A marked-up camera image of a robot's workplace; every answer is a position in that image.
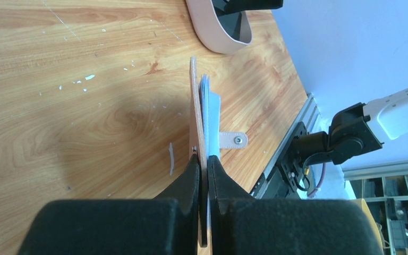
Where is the pink oval card tray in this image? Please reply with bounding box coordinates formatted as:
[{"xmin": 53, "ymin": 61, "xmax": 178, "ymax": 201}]
[{"xmin": 185, "ymin": 0, "xmax": 252, "ymax": 54}]

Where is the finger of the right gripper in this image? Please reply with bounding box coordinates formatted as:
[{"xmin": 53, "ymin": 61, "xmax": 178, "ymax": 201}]
[{"xmin": 223, "ymin": 0, "xmax": 284, "ymax": 14}]

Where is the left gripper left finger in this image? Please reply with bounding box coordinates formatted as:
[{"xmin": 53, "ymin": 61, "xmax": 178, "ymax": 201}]
[{"xmin": 18, "ymin": 155, "xmax": 200, "ymax": 254}]

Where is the yellow scoop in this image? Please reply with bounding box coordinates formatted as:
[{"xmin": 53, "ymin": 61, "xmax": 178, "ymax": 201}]
[{"xmin": 351, "ymin": 199, "xmax": 385, "ymax": 249}]

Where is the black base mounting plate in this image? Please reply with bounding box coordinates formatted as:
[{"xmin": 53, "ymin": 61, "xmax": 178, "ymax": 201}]
[{"xmin": 251, "ymin": 122, "xmax": 314, "ymax": 200}]

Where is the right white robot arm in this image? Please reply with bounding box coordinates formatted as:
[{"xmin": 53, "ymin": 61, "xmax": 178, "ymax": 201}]
[{"xmin": 213, "ymin": 1, "xmax": 408, "ymax": 180}]

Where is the metal parts shelf rack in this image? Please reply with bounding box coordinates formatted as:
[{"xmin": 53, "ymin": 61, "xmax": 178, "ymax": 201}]
[{"xmin": 343, "ymin": 161, "xmax": 408, "ymax": 254}]

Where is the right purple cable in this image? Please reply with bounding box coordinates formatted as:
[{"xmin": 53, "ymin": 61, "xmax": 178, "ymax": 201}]
[{"xmin": 307, "ymin": 162, "xmax": 327, "ymax": 199}]

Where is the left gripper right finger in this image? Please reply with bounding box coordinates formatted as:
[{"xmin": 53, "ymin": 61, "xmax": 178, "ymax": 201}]
[{"xmin": 207, "ymin": 156, "xmax": 383, "ymax": 254}]

